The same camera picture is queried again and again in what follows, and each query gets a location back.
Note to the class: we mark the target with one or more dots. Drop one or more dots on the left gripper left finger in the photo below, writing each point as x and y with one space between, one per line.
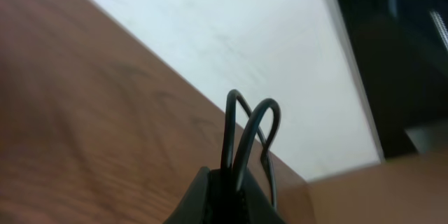
195 206

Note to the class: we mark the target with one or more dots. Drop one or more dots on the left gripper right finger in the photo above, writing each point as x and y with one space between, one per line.
254 207

